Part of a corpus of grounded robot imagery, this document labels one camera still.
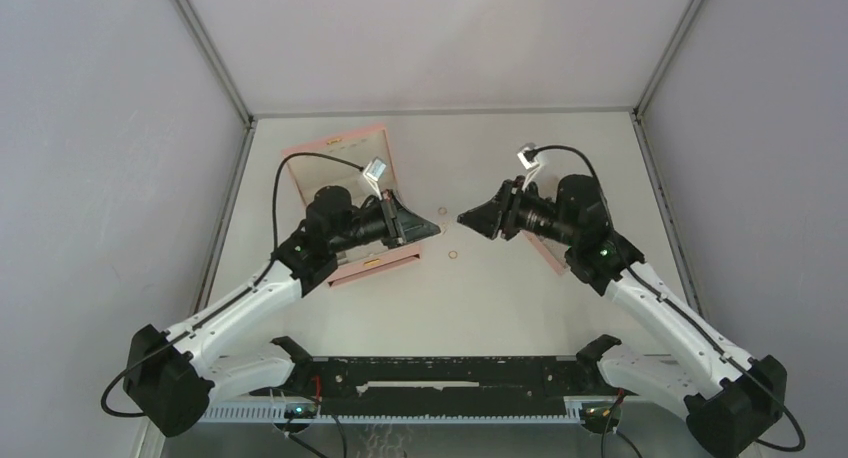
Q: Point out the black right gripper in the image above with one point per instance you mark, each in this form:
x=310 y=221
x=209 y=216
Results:
x=501 y=212

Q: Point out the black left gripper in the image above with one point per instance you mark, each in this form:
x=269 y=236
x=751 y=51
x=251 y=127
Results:
x=409 y=227

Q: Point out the pink jewelry box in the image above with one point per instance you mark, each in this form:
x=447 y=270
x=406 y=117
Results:
x=309 y=174

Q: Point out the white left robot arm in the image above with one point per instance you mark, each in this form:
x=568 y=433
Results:
x=174 y=375

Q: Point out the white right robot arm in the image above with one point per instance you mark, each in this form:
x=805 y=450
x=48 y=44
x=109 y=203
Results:
x=727 y=398

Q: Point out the pink jewelry drawer tray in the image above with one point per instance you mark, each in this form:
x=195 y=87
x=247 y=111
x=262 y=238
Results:
x=551 y=251

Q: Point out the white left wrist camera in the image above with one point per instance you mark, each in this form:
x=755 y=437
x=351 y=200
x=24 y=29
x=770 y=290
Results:
x=371 y=175

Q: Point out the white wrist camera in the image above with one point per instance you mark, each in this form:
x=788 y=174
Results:
x=371 y=175
x=528 y=156

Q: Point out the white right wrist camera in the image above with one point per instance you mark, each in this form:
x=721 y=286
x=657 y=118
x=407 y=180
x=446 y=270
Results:
x=528 y=156

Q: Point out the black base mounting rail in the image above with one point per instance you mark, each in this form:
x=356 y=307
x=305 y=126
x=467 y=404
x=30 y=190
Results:
x=463 y=387

